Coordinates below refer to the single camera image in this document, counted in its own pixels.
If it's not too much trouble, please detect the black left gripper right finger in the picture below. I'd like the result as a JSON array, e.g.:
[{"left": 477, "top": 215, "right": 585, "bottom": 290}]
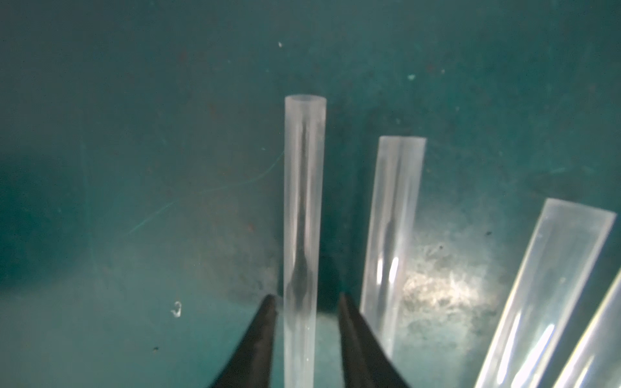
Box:
[{"left": 338, "top": 293, "right": 409, "bottom": 388}]

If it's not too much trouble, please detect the test tube with blue stopper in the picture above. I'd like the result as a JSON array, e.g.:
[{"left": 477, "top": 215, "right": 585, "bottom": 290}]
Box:
[
  {"left": 475, "top": 198, "right": 617, "bottom": 387},
  {"left": 283, "top": 95, "right": 327, "bottom": 387},
  {"left": 360, "top": 136, "right": 426, "bottom": 357},
  {"left": 553, "top": 275, "right": 620, "bottom": 388}
]

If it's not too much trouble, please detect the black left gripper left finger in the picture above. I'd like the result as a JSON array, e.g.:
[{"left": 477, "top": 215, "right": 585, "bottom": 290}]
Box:
[{"left": 210, "top": 294, "right": 278, "bottom": 388}]

